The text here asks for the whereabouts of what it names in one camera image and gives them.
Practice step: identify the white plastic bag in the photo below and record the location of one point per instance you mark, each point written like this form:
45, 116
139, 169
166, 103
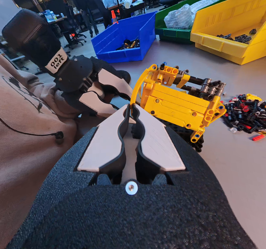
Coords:
127, 2

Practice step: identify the heap of black gold pieces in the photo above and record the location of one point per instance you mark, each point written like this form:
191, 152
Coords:
128, 44

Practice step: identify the heap of dark connector pieces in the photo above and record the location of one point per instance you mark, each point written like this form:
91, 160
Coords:
239, 37

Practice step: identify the pile of small connector pins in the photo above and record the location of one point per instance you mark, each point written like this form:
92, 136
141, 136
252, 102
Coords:
245, 113

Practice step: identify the bubble wrap sheet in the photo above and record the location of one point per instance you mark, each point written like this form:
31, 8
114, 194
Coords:
203, 4

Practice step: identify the yellow toy robot model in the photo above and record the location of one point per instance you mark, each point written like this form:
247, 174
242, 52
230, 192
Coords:
176, 105

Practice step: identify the person's beige sweatshirt torso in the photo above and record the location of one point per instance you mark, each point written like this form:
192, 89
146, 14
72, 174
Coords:
25, 169

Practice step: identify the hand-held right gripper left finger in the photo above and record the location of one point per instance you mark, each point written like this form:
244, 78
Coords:
101, 149

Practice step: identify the blue plastic bin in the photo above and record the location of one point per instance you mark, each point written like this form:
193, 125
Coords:
116, 55

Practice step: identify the orange traffic cone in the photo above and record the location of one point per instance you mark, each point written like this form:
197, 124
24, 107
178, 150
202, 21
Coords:
114, 18

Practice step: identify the person's left forearm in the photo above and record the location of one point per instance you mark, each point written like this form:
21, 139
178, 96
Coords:
41, 95

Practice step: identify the clear round stud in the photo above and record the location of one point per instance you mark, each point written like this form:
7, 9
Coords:
233, 130

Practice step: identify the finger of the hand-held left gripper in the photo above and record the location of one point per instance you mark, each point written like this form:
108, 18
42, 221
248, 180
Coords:
116, 82
95, 103

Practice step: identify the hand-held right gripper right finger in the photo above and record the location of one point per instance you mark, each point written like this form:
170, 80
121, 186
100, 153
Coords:
160, 149

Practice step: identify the yellow plastic storage bin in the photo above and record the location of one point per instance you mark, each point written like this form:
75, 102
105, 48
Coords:
218, 45

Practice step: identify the green plastic bin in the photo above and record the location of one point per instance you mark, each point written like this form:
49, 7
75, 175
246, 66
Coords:
172, 34

